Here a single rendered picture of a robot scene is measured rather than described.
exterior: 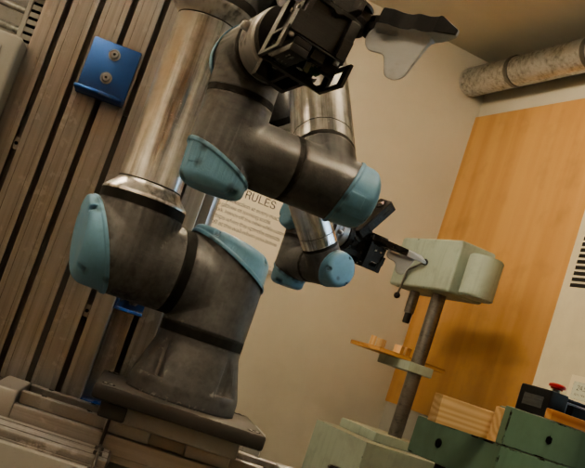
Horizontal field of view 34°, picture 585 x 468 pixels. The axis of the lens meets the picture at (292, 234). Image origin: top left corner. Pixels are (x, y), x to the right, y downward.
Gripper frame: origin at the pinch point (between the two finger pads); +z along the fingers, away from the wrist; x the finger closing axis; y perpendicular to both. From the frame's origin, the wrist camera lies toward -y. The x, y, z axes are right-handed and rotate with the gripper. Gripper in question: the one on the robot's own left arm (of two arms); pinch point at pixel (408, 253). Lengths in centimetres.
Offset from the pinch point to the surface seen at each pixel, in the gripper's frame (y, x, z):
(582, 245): -31, -60, 121
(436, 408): 22, 77, -47
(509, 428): 20, 82, -38
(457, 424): 23, 78, -43
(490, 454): 25, 81, -38
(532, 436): 20, 83, -34
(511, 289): -10, -125, 163
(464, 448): 26, 75, -37
